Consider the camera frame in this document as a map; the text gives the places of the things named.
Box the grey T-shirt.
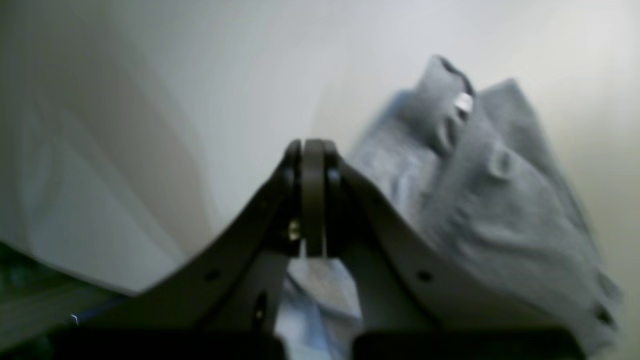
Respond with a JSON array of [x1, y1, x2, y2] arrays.
[[351, 56, 622, 358]]

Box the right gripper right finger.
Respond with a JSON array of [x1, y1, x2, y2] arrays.
[[325, 141, 586, 360]]

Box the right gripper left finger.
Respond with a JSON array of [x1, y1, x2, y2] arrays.
[[51, 140, 302, 360]]

